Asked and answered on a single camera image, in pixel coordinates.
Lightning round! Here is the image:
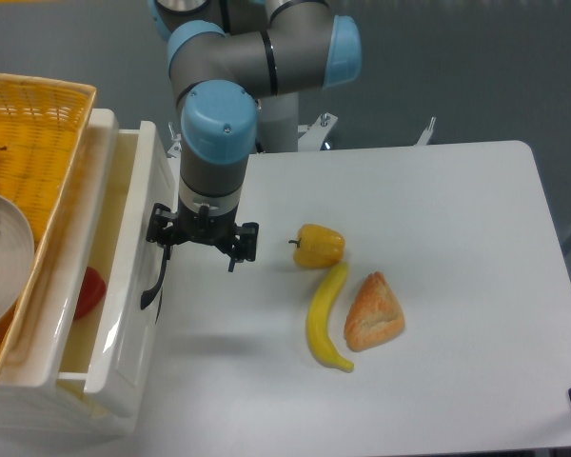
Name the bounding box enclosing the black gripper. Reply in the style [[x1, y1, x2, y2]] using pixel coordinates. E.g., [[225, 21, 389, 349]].
[[146, 192, 259, 272]]

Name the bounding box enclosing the white top drawer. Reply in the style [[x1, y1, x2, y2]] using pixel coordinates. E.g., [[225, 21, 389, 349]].
[[57, 121, 174, 421]]

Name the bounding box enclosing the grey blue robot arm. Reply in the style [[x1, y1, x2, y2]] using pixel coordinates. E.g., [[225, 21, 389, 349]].
[[148, 1, 363, 265]]

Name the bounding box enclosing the white drawer cabinet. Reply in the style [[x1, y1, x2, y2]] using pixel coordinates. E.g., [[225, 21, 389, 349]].
[[0, 108, 139, 444]]

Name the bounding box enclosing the yellow bell pepper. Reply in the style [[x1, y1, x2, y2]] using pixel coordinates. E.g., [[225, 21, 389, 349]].
[[288, 224, 345, 268]]

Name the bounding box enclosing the red bell pepper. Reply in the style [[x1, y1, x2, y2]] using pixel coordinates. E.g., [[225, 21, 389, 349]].
[[73, 267, 107, 321]]

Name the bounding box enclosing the yellow banana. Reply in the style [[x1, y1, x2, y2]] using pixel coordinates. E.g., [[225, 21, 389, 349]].
[[305, 263, 354, 373]]

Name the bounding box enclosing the orange bread pastry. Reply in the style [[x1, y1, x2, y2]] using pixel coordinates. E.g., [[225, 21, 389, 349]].
[[344, 271, 405, 352]]

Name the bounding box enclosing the grey ribbed plate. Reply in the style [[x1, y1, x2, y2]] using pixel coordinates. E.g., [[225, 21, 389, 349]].
[[0, 195, 34, 320]]

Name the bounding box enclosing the yellow wicker basket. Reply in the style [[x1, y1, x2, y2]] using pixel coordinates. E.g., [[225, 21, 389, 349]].
[[0, 73, 97, 372]]

